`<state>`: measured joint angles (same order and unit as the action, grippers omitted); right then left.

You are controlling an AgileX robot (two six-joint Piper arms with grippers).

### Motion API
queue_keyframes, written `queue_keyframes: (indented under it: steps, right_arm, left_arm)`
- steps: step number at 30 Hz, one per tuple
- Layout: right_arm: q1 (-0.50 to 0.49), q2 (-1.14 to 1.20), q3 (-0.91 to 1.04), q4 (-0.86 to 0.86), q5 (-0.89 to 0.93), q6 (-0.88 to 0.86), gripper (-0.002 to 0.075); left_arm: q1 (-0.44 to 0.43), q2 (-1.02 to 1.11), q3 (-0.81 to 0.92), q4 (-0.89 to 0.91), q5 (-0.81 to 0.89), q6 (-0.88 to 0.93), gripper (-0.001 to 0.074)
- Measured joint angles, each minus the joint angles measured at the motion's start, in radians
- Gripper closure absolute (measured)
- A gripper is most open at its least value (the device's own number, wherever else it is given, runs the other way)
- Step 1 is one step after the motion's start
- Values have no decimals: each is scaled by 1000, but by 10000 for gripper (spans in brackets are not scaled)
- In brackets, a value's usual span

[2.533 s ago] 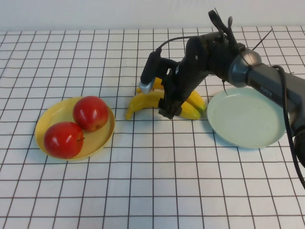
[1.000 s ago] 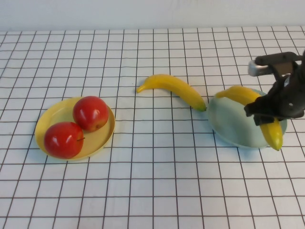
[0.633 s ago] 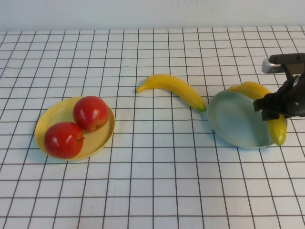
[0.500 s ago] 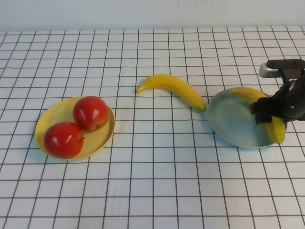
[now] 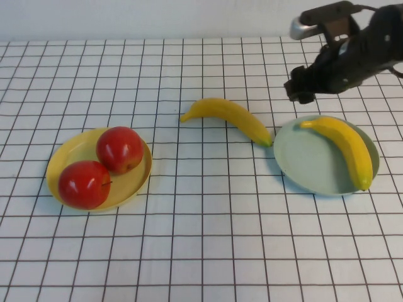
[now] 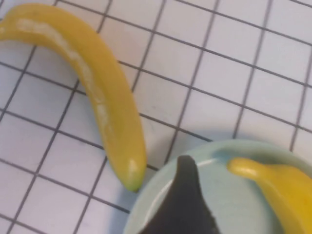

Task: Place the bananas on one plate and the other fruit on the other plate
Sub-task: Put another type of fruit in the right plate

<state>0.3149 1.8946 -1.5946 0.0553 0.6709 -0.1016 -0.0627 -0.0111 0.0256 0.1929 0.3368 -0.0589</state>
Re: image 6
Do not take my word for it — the yellow plastic banana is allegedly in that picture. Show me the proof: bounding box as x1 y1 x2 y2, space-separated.
0 2 148 193
226 156 312 234

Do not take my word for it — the light blue round plate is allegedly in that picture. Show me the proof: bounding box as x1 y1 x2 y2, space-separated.
121 138 312 234

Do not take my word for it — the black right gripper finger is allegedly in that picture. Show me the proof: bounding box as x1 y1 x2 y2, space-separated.
140 155 221 234

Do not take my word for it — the white grid tablecloth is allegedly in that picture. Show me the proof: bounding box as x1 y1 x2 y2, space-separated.
0 0 312 234

